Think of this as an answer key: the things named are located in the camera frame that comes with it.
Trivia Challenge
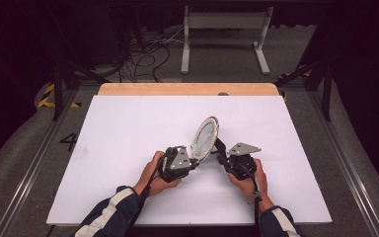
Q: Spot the black metal stand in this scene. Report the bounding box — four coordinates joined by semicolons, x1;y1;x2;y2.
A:
273;58;335;122
47;9;112;122

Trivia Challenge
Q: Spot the oval beaded mirror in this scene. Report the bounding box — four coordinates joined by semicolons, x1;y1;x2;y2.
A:
190;116;220;162

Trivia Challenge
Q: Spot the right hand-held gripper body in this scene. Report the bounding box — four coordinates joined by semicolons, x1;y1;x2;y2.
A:
223;141;263;182

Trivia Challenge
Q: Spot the person's right hand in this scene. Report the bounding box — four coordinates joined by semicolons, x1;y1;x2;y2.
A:
226;158;274;212

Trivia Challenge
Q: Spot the wooden table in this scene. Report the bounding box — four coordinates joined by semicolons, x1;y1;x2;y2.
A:
97;82;280;97

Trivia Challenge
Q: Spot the white board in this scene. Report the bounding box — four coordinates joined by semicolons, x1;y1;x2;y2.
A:
46;95;333;227

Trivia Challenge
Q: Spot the yellow black floor tape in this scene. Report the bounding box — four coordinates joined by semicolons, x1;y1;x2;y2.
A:
37;83;82;110

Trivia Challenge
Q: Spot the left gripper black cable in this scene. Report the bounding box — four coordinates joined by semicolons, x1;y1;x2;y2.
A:
124;149;174;235

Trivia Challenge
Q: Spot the person's left hand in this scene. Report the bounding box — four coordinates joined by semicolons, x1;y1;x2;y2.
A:
132;150;183;198

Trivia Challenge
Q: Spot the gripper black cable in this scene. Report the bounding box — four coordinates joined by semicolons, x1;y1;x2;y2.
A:
238;163;264;237
124;149;174;235

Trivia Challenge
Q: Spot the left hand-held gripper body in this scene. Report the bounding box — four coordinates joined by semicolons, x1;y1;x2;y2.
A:
160;145;193;184

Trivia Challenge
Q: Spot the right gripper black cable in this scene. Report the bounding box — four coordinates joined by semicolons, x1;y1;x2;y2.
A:
238;163;264;237

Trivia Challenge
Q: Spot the white metal stand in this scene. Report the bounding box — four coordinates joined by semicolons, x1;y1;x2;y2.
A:
180;5;274;76

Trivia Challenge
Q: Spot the aluminium floor rail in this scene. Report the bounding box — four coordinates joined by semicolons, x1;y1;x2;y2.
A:
0;88;80;237
307;88;379;237

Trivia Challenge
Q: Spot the tangle of floor cables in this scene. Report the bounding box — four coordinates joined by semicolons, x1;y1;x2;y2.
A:
116;28;187;84

